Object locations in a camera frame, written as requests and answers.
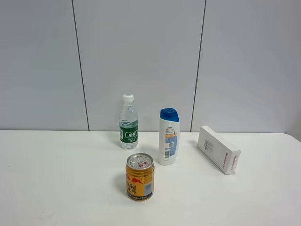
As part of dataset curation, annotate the white shampoo bottle blue cap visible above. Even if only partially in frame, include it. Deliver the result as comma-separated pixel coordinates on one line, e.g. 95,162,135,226
158,108,180,165

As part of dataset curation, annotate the clear water bottle green label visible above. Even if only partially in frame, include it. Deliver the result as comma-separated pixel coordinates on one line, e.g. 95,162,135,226
119,94,138,150

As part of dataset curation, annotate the white cardboard box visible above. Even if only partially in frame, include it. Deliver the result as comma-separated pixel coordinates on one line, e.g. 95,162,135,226
197,126,241,175

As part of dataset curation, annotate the gold red bull can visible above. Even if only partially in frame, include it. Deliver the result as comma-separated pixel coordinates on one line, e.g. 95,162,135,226
126,153,155,202

